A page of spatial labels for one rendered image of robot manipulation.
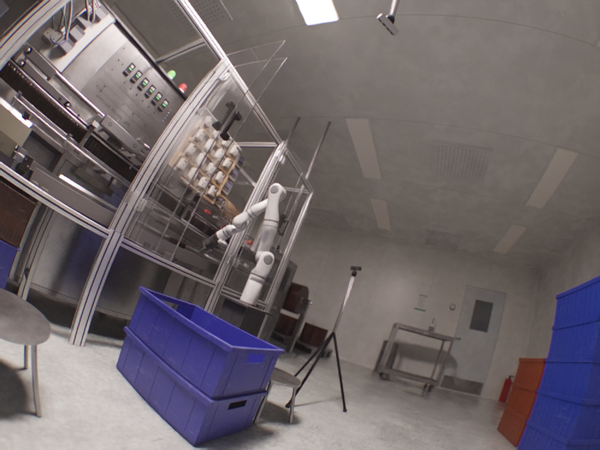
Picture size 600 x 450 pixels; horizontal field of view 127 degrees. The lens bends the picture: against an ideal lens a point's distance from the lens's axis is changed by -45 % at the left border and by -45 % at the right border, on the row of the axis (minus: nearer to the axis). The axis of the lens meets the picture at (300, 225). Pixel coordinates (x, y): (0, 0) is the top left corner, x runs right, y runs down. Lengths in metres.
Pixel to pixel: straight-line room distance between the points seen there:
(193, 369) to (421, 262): 5.27
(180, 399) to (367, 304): 4.96
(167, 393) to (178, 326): 0.27
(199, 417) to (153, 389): 0.26
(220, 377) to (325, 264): 5.32
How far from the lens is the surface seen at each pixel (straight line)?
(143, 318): 1.27
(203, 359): 0.98
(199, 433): 1.05
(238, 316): 1.49
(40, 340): 0.82
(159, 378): 1.16
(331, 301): 5.85
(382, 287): 5.71
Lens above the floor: 0.61
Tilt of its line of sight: 17 degrees up
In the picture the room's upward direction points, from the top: 22 degrees clockwise
